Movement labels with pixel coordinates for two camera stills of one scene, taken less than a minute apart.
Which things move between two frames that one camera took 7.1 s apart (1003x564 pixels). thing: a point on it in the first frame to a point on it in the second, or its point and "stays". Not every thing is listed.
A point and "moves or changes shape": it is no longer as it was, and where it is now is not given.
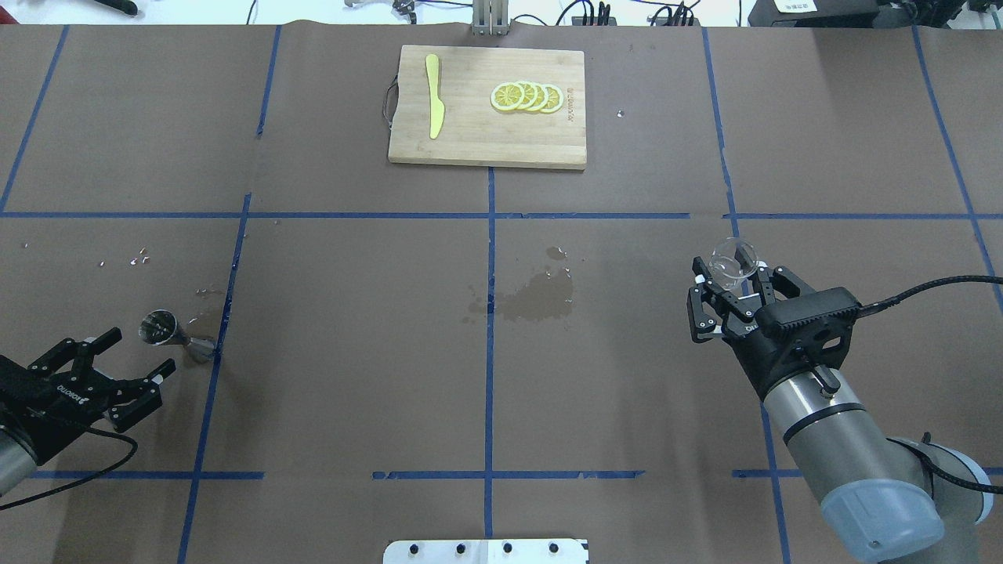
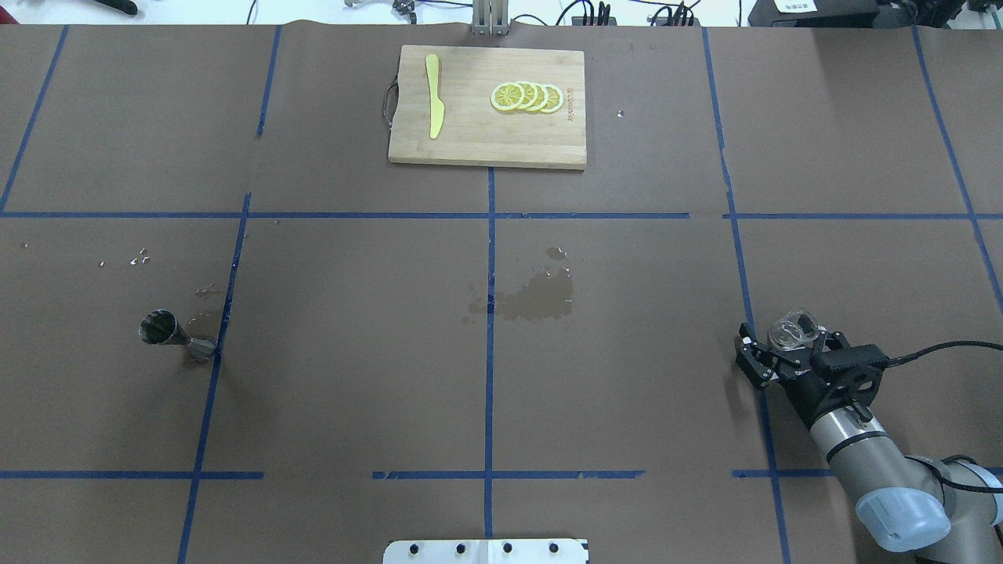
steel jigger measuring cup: (160, 327) stays
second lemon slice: (530, 95) stays
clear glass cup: (733, 261) moves or changes shape
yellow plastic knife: (436, 106) stays
